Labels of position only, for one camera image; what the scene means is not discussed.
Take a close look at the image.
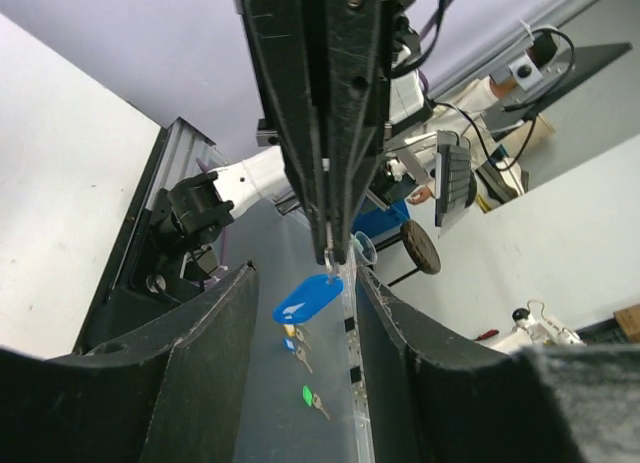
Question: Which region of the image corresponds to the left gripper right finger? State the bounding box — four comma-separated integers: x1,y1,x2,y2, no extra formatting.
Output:
356,268,584,462

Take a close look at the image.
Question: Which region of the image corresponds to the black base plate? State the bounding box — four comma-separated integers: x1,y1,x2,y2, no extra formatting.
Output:
73,119,233,354

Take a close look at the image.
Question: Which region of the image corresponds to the small blue key tag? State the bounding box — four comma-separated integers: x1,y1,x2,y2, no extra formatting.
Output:
283,338,296,352

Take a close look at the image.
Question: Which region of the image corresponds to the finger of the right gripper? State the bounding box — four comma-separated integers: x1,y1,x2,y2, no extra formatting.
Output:
325,0,390,263
239,0,329,261

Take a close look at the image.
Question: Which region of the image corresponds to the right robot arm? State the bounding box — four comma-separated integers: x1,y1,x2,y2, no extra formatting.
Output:
155,0,431,301

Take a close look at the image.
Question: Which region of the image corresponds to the blue plastic bin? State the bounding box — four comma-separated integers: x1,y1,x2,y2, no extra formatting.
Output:
352,200,409,240

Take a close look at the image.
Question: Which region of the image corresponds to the key by green tag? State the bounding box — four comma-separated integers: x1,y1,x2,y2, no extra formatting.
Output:
312,393,331,420

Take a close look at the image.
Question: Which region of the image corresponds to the person in jeans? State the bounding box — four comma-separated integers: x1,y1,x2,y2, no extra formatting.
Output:
405,32,561,205

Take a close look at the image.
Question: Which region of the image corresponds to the key by yellow tag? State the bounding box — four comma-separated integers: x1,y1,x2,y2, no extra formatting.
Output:
295,326,312,350

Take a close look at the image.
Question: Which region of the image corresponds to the small green key tag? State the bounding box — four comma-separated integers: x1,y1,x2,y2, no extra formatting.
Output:
302,386,314,407

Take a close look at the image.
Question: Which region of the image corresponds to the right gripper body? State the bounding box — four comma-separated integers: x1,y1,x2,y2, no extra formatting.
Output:
254,0,436,149

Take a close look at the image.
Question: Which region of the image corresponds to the key by blue tag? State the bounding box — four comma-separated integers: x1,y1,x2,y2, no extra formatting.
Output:
295,347,313,373

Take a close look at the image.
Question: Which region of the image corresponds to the black caster wheel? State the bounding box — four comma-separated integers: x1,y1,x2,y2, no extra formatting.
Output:
400,219,441,275

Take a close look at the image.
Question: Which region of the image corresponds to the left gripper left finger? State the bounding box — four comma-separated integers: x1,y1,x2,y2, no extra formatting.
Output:
1,263,259,462

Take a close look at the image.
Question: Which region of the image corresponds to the aluminium frame post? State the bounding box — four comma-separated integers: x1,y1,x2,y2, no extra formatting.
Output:
340,263,375,462

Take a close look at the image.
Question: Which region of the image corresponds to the metal keyring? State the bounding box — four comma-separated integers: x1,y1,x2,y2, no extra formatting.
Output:
324,221,336,283

